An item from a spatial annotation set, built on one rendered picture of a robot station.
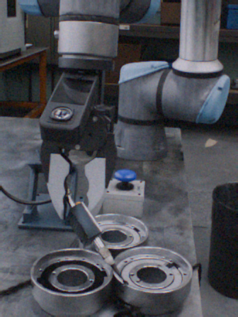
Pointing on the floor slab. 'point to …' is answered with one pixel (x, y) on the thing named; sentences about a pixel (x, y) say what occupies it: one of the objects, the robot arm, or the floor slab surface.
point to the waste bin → (224, 240)
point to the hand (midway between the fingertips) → (76, 212)
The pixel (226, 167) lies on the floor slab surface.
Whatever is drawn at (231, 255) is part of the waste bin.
